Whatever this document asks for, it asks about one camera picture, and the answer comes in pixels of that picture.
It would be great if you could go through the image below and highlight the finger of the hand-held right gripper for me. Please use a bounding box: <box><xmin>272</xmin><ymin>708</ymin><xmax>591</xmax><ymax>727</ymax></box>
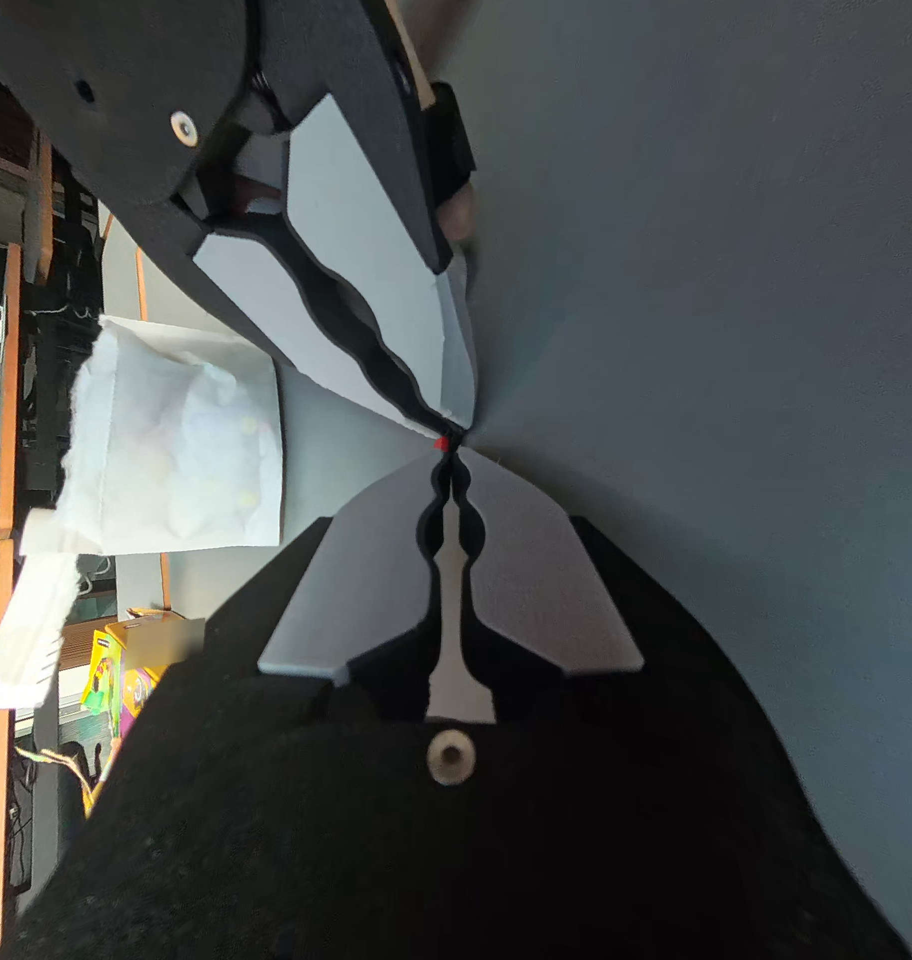
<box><xmin>285</xmin><ymin>93</ymin><xmax>479</xmax><ymax>438</ymax></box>
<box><xmin>193</xmin><ymin>231</ymin><xmax>442</xmax><ymax>440</ymax></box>

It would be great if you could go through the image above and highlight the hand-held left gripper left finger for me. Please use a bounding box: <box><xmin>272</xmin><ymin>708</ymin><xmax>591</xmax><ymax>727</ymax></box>
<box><xmin>259</xmin><ymin>452</ymin><xmax>451</xmax><ymax>706</ymax></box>

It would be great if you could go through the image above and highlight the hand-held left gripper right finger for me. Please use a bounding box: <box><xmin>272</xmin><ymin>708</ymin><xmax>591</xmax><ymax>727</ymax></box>
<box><xmin>450</xmin><ymin>448</ymin><xmax>644</xmax><ymax>702</ymax></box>

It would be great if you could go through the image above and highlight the large yellow lego box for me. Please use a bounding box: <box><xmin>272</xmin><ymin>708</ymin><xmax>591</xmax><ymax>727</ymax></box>
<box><xmin>81</xmin><ymin>611</ymin><xmax>205</xmax><ymax>744</ymax></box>

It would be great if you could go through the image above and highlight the person's right hand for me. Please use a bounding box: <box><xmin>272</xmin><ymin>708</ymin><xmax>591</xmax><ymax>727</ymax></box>
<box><xmin>435</xmin><ymin>183</ymin><xmax>478</xmax><ymax>245</ymax></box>

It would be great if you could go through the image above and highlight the full white paper bag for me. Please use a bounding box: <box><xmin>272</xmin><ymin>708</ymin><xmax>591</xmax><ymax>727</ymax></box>
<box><xmin>54</xmin><ymin>315</ymin><xmax>284</xmax><ymax>556</ymax></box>

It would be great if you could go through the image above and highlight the torn white paper bag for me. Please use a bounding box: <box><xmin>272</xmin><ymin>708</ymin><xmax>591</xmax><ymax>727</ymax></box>
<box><xmin>0</xmin><ymin>551</ymin><xmax>82</xmax><ymax>710</ymax></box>

